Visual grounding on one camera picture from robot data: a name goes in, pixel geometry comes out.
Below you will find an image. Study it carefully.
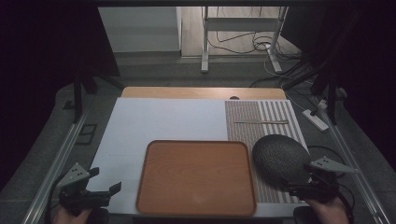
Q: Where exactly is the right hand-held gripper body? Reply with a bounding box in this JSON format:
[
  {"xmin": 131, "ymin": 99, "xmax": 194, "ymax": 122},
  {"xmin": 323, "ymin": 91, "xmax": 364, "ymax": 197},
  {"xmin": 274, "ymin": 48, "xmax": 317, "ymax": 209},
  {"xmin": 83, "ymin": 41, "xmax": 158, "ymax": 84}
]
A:
[{"xmin": 289, "ymin": 156, "xmax": 360, "ymax": 204}]

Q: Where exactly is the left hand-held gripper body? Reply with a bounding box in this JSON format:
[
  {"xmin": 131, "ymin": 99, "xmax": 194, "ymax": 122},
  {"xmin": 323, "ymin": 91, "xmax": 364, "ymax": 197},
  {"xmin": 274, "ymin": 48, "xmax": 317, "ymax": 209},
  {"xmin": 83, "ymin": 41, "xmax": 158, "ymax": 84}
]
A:
[{"xmin": 56, "ymin": 162, "xmax": 110, "ymax": 217}]

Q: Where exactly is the dark round woven placemat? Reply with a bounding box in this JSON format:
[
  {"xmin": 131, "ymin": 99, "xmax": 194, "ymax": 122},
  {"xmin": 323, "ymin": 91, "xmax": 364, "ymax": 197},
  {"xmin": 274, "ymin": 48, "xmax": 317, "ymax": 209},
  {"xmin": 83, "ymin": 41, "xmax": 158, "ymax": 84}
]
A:
[{"xmin": 251, "ymin": 133, "xmax": 313, "ymax": 192}]

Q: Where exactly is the person's left hand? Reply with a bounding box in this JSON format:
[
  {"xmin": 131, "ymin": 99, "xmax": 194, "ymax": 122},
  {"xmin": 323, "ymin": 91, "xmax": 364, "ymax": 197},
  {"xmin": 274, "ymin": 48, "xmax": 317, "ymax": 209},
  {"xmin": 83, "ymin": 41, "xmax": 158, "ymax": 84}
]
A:
[{"xmin": 51, "ymin": 204, "xmax": 94, "ymax": 224}]

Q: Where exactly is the person's right hand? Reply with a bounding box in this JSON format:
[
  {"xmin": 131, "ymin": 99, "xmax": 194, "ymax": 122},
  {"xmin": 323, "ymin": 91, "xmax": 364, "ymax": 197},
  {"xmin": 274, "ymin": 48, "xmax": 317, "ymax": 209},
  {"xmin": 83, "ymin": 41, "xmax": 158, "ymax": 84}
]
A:
[{"xmin": 303, "ymin": 196, "xmax": 350, "ymax": 224}]

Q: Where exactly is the white power strip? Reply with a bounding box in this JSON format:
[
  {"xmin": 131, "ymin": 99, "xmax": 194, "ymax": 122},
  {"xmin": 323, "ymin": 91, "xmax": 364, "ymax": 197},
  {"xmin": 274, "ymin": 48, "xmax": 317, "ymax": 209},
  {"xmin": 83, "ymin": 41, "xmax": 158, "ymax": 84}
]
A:
[{"xmin": 301, "ymin": 108, "xmax": 331, "ymax": 132}]

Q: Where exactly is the wooden chopsticks pair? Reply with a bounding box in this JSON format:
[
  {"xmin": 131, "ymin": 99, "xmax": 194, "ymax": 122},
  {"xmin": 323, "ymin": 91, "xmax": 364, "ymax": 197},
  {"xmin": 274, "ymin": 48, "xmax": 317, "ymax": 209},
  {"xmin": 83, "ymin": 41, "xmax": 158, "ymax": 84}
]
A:
[{"xmin": 233, "ymin": 119, "xmax": 290, "ymax": 125}]

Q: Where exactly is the striped rectangular placemat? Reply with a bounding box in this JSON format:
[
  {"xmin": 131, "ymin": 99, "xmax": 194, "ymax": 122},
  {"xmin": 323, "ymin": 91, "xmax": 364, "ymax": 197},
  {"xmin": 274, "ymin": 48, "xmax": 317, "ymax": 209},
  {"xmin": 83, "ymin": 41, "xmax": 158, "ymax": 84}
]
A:
[{"xmin": 224, "ymin": 99, "xmax": 310, "ymax": 205}]

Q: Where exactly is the black stand leg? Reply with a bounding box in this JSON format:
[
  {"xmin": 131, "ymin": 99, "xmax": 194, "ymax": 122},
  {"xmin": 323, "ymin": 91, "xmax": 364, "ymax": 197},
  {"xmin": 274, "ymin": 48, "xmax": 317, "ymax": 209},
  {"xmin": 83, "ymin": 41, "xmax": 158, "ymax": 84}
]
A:
[
  {"xmin": 280, "ymin": 57, "xmax": 342, "ymax": 126},
  {"xmin": 72, "ymin": 69, "xmax": 126, "ymax": 124}
]

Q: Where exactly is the brown wooden tray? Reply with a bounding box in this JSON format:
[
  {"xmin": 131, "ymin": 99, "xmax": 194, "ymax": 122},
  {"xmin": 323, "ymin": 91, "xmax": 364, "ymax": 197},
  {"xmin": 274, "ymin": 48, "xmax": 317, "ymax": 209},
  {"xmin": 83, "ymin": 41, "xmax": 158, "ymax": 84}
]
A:
[{"xmin": 135, "ymin": 139, "xmax": 258, "ymax": 217}]

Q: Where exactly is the white table sheet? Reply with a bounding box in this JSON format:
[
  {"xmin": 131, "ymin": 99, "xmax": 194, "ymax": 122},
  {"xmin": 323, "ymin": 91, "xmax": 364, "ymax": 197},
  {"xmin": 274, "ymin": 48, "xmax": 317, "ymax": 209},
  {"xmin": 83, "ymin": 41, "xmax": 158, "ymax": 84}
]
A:
[{"xmin": 87, "ymin": 96, "xmax": 310, "ymax": 218}]

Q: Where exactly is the wooden table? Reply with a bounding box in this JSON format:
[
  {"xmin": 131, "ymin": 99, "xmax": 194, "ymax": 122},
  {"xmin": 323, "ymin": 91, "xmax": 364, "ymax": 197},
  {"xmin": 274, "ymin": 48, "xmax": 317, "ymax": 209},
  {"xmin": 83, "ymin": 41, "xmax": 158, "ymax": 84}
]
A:
[{"xmin": 120, "ymin": 86, "xmax": 288, "ymax": 101}]

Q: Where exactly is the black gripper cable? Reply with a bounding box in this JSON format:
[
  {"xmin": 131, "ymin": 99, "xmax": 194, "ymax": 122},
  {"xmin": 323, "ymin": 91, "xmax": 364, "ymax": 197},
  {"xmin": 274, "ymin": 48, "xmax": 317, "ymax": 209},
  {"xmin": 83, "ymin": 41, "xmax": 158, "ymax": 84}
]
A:
[
  {"xmin": 45, "ymin": 175, "xmax": 64, "ymax": 224},
  {"xmin": 337, "ymin": 182, "xmax": 357, "ymax": 224}
]

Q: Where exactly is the aluminium rail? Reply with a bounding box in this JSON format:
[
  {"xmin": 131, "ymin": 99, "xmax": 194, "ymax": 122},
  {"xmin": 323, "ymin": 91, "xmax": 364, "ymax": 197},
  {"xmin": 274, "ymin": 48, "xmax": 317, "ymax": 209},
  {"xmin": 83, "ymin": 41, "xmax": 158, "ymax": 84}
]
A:
[
  {"xmin": 312, "ymin": 97, "xmax": 391, "ymax": 224},
  {"xmin": 21, "ymin": 110, "xmax": 92, "ymax": 224}
]

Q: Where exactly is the black flat floor frame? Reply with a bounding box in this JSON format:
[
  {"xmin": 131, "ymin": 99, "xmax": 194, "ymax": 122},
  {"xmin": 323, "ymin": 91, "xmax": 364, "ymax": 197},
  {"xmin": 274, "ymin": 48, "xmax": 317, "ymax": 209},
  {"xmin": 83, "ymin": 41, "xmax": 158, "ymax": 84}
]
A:
[{"xmin": 74, "ymin": 123, "xmax": 98, "ymax": 146}]

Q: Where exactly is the tangle of floor cables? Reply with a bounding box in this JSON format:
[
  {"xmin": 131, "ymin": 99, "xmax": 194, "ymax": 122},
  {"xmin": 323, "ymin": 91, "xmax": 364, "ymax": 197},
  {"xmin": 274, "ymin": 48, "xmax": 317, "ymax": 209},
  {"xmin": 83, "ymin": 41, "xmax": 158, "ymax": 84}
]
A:
[{"xmin": 206, "ymin": 29, "xmax": 304, "ymax": 62}]

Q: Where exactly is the white metal stand frame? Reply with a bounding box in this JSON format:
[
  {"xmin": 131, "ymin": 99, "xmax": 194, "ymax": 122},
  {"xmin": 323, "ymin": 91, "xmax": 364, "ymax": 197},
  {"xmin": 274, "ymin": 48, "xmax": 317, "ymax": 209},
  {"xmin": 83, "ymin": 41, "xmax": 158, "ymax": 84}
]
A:
[{"xmin": 200, "ymin": 6, "xmax": 288, "ymax": 75}]

